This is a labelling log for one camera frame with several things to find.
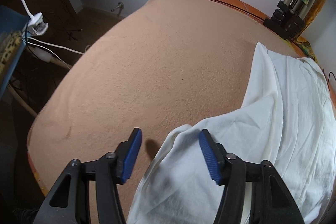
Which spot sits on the white shirt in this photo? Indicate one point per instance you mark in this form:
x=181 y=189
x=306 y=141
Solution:
x=286 y=118

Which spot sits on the wall valve fitting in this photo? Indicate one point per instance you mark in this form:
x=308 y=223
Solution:
x=117 y=10

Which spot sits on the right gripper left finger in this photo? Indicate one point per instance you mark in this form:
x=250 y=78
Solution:
x=68 y=199

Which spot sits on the leopard print cloth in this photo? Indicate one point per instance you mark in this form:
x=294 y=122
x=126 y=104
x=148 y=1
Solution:
x=10 y=43

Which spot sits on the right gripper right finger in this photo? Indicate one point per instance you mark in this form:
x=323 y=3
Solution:
x=271 y=200

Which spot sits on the blue chair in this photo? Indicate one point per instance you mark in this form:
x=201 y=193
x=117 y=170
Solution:
x=12 y=21

